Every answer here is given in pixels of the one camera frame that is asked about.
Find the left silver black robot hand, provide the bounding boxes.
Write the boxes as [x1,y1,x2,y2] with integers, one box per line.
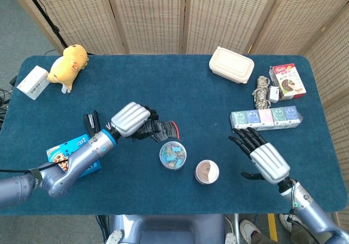
[107,101,160,142]

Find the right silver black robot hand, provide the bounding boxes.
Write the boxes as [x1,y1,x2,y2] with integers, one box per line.
[228,127,291,185]

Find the black grey knit glove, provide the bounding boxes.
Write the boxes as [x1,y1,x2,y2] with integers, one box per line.
[128,118,182,143]

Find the silver blue robot base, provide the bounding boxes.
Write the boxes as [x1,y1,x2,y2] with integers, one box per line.
[105,213,232,244]

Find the black stapler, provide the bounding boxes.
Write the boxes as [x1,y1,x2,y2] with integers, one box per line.
[83,110,101,137]

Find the multicolour tissue pack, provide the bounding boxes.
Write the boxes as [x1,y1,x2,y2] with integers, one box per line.
[230,106,304,132]

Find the clear jar of binder clips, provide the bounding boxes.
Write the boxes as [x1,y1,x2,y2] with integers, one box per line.
[159,141,188,170]

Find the white shoe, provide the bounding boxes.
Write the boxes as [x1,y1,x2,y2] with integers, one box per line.
[239,218,263,244]
[278,213,303,233]

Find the clear jar of rubber bands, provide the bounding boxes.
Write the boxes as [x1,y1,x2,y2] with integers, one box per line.
[194,159,220,185]

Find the small white box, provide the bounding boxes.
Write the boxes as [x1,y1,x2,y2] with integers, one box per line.
[267,85,281,104]

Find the brown trouser legs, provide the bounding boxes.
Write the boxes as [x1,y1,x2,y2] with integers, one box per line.
[250,223,317,244]

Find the blue cookie box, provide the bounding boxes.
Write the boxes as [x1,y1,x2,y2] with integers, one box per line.
[45,134,102,178]

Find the yellow plush toy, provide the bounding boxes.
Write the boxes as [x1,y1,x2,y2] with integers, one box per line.
[47,44,90,94]

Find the red white snack box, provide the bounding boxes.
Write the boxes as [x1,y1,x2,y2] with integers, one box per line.
[269,63,307,100]

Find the white cardboard box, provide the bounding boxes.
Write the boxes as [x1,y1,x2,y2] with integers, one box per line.
[16,65,51,100]

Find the beige lidded lunch box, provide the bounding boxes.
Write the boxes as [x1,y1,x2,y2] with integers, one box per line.
[209,46,255,85]

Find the woven folding screen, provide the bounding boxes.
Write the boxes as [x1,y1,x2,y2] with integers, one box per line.
[4,0,349,224]

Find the black stand pole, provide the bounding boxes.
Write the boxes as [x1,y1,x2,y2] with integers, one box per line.
[19,0,69,50]

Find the beige brown rope bundle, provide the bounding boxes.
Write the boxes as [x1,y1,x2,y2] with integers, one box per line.
[251,75,271,110]

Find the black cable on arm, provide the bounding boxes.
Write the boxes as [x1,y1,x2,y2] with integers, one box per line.
[0,162,59,174]

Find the black floor cables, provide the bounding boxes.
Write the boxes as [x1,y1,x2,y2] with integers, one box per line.
[0,76,17,124]

